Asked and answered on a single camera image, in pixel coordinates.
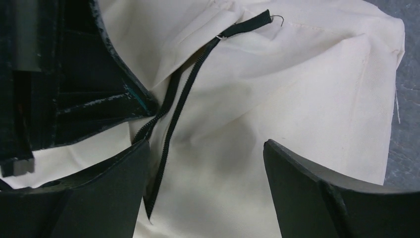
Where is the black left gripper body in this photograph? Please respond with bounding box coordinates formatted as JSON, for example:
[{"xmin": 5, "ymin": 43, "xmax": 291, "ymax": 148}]
[{"xmin": 0, "ymin": 0, "xmax": 62, "ymax": 177}]

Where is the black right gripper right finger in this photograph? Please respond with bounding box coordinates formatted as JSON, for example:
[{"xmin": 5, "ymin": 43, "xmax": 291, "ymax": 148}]
[{"xmin": 263, "ymin": 140, "xmax": 420, "ymax": 238}]

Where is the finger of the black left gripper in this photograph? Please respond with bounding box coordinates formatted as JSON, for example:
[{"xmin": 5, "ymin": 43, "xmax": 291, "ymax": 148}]
[{"xmin": 29, "ymin": 0, "xmax": 158, "ymax": 150}]

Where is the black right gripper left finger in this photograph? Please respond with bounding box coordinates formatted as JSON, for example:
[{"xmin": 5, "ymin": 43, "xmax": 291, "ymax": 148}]
[{"xmin": 0, "ymin": 140, "xmax": 150, "ymax": 238}]

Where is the beige canvas backpack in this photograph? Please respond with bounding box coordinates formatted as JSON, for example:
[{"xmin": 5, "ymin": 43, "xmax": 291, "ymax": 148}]
[{"xmin": 0, "ymin": 0, "xmax": 405, "ymax": 238}]

